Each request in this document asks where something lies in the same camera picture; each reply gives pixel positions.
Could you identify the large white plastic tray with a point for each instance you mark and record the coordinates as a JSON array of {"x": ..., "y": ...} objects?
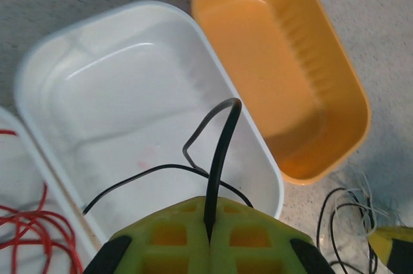
[{"x": 122, "y": 93}]

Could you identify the small white plastic tray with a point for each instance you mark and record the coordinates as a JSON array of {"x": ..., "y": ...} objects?
[{"x": 29, "y": 164}]

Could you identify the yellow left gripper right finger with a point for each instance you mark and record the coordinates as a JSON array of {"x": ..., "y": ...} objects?
[{"x": 222, "y": 254}]

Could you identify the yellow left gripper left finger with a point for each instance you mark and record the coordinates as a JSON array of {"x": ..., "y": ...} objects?
[{"x": 197, "y": 254}]

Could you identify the orange plastic tray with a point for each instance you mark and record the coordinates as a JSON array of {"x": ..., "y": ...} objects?
[{"x": 274, "y": 77}]

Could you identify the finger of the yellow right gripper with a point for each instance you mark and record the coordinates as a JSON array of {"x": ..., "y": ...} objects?
[{"x": 397, "y": 238}]

